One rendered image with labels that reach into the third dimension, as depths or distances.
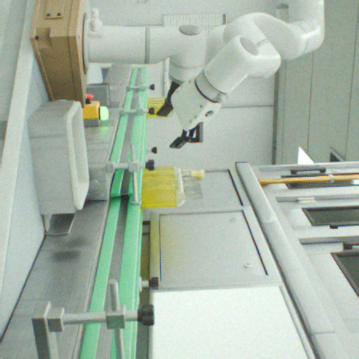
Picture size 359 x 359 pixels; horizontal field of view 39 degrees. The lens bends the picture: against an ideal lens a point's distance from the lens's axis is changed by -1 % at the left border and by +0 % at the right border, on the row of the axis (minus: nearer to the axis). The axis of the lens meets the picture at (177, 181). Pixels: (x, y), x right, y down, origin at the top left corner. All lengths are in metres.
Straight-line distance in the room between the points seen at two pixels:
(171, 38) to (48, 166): 0.46
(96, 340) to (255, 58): 0.60
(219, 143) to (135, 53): 6.34
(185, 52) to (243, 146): 6.39
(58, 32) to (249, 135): 6.57
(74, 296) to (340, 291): 0.73
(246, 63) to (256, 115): 6.56
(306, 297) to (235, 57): 0.61
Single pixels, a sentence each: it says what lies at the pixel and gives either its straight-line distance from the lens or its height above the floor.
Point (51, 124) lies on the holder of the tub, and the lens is 1.10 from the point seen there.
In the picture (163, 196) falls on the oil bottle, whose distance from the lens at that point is 1.47.
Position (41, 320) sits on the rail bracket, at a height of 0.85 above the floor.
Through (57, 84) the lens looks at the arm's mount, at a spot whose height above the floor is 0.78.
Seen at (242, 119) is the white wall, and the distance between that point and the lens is 7.56.
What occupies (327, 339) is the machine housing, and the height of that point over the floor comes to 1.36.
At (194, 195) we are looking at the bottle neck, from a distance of 1.49.
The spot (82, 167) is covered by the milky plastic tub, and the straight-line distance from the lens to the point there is 1.29.
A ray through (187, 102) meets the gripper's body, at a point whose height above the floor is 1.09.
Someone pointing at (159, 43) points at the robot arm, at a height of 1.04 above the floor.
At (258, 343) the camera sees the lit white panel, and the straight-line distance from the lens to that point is 1.13.
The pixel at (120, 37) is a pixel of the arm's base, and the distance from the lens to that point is 1.32.
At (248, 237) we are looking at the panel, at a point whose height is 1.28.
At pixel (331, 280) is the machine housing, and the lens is 1.44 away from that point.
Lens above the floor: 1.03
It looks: 2 degrees up
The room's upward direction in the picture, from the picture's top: 87 degrees clockwise
